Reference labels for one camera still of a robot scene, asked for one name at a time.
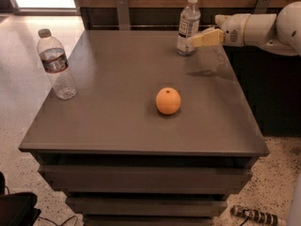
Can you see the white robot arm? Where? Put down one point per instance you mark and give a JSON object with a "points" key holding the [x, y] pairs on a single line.
{"points": [[278, 34]]}

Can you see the right metal wall bracket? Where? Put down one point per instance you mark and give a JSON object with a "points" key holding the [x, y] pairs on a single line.
{"points": [[261, 6]]}

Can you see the clear plastic water bottle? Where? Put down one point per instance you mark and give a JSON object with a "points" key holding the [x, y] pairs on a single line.
{"points": [[55, 63]]}

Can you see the orange fruit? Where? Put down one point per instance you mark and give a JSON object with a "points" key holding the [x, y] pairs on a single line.
{"points": [[168, 101]]}

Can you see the power strip on floor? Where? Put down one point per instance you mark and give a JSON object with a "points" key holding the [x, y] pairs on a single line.
{"points": [[257, 216]]}

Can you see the black object bottom left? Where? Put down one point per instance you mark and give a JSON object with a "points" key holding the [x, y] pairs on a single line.
{"points": [[18, 209]]}

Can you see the metal wall bracket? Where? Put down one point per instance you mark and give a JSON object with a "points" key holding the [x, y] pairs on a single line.
{"points": [[123, 14], [261, 6]]}

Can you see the left metal wall bracket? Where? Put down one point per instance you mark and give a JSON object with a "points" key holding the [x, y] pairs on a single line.
{"points": [[123, 14]]}

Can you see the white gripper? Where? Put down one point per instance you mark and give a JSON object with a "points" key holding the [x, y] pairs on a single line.
{"points": [[233, 29]]}

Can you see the blue label plastic bottle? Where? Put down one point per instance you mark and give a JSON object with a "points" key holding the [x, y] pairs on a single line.
{"points": [[188, 27]]}

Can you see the grey drawer cabinet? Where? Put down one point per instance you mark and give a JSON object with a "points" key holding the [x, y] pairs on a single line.
{"points": [[119, 160]]}

